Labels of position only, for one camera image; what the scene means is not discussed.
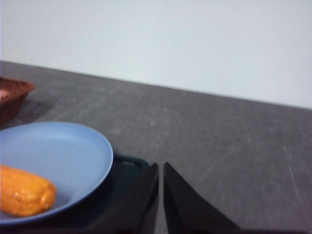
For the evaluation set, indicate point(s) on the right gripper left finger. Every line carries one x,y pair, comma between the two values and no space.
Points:
136,209

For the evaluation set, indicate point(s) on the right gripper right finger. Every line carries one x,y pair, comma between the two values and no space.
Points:
190,212

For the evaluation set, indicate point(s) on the blue round plate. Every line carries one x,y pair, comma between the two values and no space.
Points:
61,151

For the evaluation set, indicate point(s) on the orange-yellow corn cob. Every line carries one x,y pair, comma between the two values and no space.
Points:
24,192

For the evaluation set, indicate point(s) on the brown wicker basket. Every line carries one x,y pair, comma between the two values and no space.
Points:
12,97

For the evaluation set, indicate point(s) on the black rectangular tray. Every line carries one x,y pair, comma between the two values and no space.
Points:
124,175

